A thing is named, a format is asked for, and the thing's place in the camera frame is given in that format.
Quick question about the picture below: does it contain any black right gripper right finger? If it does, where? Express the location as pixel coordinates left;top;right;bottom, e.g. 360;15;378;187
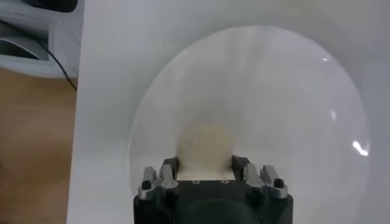
232;154;289;200

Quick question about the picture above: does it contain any white steamed baozi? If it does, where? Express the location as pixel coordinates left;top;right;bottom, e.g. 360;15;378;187
175;123;236;181

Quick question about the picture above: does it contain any thin black floor cable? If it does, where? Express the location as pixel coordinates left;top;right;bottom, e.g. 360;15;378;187
38;39;79;91

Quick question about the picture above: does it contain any white round plate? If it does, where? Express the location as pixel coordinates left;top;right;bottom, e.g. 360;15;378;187
127;25;372;224

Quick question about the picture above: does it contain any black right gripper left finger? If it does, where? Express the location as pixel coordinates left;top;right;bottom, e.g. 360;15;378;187
138;156;180;201

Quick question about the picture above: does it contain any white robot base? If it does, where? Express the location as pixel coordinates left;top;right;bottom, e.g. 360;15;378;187
0;0;83;79

